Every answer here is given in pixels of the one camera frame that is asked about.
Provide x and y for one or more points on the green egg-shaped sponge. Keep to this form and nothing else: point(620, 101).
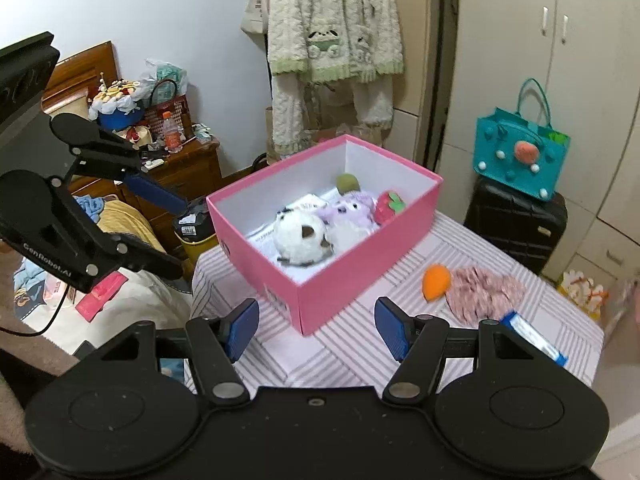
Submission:
point(347, 183)

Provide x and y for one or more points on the black trash can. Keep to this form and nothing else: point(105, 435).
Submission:
point(195, 225)

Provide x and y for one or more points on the blue cloth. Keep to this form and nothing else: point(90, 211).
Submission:
point(90, 207)

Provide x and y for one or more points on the pink packet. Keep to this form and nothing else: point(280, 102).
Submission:
point(100, 294)

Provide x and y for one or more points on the striped pink tablecloth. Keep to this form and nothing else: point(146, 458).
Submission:
point(350, 355)

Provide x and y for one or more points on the red woven basket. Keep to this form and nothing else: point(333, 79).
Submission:
point(175, 110)

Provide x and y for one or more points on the orange drink bottle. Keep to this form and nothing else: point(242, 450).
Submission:
point(171, 135)

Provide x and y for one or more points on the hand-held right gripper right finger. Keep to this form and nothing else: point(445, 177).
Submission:
point(391, 332)

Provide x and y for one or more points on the pink cardboard box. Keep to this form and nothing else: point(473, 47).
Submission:
point(350, 285)

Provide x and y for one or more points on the white plastic bag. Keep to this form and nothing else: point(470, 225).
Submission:
point(167, 77)

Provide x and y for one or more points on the black suitcase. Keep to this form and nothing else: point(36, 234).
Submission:
point(515, 230)

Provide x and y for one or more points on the plush flower bouquet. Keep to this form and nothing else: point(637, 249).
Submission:
point(117, 102)

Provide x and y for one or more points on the teal tote bag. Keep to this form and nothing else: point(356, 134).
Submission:
point(515, 160)

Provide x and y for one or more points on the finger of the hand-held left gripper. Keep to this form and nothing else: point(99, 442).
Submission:
point(145, 255)
point(160, 196)

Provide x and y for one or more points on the white tissue pack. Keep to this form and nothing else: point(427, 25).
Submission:
point(307, 201)

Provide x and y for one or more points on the yellow cloth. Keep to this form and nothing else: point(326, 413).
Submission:
point(127, 220)

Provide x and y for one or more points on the printed blanket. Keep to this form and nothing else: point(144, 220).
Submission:
point(145, 305)

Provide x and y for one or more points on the white snack bag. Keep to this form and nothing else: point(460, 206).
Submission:
point(582, 292)

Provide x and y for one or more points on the white brown-patched plush toy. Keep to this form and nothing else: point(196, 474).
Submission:
point(300, 237)

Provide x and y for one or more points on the wooden nightstand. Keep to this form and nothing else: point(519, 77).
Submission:
point(195, 170)

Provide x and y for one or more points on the cream fleece pajama jacket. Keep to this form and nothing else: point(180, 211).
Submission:
point(320, 10)

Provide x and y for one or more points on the pink floral scrunchie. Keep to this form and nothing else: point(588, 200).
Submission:
point(482, 294)

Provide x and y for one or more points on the white mesh bath pouf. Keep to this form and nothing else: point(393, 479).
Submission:
point(350, 236)

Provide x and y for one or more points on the cream hanging tote bag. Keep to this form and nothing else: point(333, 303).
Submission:
point(255, 10)

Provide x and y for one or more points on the purple plush toy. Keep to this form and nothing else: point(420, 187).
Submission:
point(350, 206)

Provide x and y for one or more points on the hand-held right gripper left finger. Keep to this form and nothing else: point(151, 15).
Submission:
point(243, 332)

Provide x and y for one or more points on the orange egg-shaped sponge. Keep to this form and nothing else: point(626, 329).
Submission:
point(436, 284)

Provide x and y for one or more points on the beige wardrobe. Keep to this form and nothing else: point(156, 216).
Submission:
point(590, 85)

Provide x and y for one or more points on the wooden headboard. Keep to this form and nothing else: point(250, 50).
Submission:
point(80, 70)

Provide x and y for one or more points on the pink strawberry plush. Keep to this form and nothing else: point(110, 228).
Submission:
point(389, 207)

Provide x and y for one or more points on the cream fleece pajama pants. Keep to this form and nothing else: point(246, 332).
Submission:
point(300, 110)

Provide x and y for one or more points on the blue wet wipes pack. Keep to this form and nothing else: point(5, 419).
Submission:
point(535, 340)

